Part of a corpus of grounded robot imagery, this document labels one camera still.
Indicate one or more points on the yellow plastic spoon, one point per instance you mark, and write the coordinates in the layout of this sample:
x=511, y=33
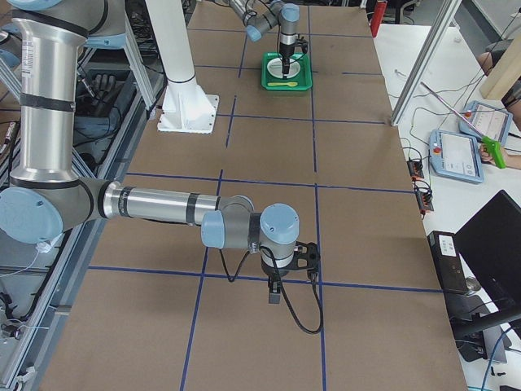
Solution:
x=290, y=84

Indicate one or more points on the white round plate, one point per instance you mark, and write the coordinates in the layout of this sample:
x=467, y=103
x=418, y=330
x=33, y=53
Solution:
x=275, y=69

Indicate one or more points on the green plastic tray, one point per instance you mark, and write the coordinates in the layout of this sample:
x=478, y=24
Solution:
x=305, y=77

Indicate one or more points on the long blue tape strip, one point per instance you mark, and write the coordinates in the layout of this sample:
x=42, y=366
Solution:
x=213, y=360
x=316, y=199

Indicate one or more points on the red cylinder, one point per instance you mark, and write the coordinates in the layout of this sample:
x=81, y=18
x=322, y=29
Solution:
x=377, y=16

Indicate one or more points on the black orange adapter box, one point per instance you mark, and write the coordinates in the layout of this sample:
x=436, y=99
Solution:
x=415, y=169

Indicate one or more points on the black computer box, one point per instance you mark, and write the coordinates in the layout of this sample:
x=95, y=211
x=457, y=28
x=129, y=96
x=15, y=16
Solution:
x=448, y=264

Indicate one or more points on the black robot hand model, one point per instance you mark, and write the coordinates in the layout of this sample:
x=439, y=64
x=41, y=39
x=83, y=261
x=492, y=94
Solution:
x=100, y=100

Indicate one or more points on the crossing blue tape strip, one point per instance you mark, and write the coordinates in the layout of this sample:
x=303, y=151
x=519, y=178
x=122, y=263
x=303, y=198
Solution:
x=260, y=279

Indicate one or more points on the near blue teach pendant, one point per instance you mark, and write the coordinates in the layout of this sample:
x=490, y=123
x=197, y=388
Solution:
x=454, y=155

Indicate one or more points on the blue teach pendant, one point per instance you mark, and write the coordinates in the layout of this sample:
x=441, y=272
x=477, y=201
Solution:
x=492, y=122
x=454, y=155

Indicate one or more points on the far blue teach pendant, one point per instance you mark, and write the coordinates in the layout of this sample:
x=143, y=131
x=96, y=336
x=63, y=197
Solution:
x=492, y=122

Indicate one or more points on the black laptop monitor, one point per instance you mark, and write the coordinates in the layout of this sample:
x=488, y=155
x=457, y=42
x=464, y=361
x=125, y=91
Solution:
x=490, y=245

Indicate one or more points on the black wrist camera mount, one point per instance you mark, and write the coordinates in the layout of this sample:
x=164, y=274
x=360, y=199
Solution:
x=307, y=257

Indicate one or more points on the white pedestal column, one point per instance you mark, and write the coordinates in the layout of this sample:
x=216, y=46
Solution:
x=186, y=108

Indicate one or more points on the aluminium frame post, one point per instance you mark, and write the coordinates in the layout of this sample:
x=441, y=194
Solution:
x=429, y=47

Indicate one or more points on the green handled grabber tool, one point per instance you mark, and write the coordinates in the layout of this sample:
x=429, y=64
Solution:
x=493, y=147

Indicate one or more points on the aluminium table frame rail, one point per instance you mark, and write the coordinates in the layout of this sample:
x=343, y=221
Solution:
x=43, y=286

